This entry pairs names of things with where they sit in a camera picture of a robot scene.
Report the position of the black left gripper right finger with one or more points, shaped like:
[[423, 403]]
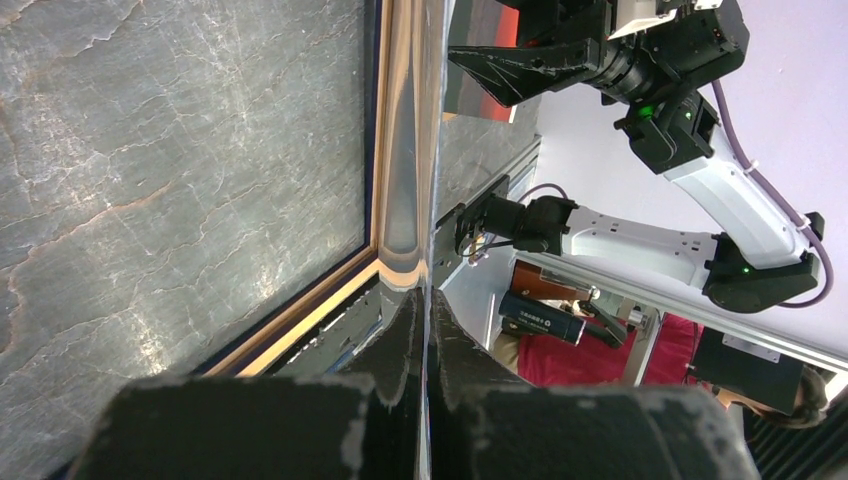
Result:
[[487, 423]]

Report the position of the wooden picture frame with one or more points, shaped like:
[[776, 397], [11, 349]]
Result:
[[342, 309]]

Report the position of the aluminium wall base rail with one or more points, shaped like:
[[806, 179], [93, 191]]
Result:
[[470, 178]]

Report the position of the person in red shirt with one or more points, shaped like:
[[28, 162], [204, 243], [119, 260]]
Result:
[[545, 361]]

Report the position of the red sunset photo print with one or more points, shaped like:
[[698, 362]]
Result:
[[477, 23]]

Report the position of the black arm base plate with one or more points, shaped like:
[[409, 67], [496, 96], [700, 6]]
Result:
[[459, 233]]

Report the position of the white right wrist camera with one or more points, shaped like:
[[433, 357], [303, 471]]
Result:
[[634, 16]]

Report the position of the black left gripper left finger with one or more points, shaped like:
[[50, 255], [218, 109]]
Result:
[[361, 422]]

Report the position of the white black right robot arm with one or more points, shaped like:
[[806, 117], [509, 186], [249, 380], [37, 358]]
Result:
[[766, 254]]

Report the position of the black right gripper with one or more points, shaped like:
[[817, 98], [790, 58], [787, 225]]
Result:
[[695, 48]]

